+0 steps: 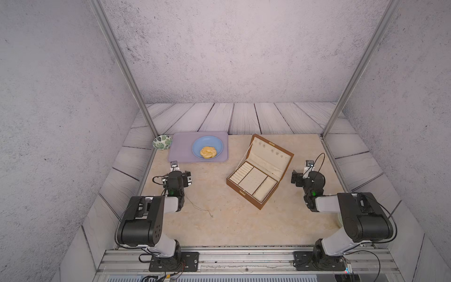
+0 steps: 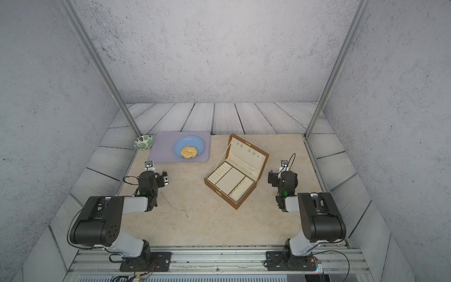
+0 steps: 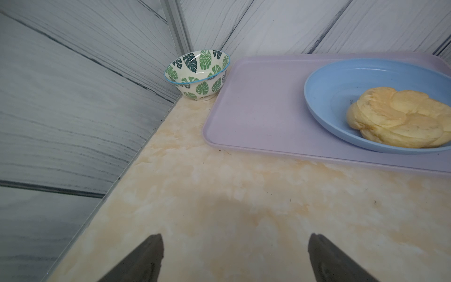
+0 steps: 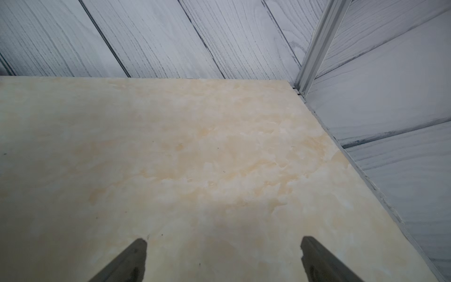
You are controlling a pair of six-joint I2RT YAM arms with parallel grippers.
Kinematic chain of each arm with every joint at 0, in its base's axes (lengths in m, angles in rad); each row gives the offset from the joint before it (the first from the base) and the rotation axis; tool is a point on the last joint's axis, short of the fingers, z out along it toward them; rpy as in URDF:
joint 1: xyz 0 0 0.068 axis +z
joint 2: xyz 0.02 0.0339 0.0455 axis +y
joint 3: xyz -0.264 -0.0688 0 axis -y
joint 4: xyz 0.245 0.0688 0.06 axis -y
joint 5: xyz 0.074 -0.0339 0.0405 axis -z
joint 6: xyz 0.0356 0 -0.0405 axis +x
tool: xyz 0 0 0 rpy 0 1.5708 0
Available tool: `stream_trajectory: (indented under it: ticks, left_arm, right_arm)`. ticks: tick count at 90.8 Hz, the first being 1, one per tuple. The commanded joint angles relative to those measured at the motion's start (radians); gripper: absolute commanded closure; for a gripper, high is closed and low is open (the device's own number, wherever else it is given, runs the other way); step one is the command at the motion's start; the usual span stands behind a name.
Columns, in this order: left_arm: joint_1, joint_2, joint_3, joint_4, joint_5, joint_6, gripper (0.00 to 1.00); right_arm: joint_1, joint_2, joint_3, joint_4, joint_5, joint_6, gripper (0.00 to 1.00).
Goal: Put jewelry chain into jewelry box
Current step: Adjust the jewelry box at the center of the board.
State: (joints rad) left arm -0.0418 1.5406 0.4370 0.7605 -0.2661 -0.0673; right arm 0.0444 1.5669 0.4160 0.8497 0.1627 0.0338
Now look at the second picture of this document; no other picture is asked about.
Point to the blue plate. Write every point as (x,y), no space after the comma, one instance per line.
(193,141)

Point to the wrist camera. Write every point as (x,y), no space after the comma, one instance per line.
(284,165)
(149,166)

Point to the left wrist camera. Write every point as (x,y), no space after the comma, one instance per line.
(149,166)

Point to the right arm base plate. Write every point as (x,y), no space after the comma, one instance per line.
(279,261)

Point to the green leaf patterned bowl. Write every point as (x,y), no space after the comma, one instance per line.
(144,142)

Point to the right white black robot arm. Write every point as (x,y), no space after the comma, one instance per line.
(321,221)

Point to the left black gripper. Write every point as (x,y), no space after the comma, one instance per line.
(160,179)

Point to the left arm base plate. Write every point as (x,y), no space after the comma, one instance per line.
(147,262)

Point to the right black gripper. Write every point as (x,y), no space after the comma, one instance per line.
(273,176)

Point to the left aluminium frame post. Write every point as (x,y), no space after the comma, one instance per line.
(88,45)

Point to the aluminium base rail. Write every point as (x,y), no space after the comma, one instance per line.
(329,263)

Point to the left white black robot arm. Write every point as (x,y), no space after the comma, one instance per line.
(98,223)

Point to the right aluminium frame post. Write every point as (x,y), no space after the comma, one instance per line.
(346,46)

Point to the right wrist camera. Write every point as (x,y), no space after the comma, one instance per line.
(284,165)

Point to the yellow pastry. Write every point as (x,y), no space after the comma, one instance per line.
(189,152)

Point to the brown jewelry box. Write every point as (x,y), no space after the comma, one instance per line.
(236,175)

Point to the aluminium frame post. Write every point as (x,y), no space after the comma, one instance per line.
(88,45)
(346,46)

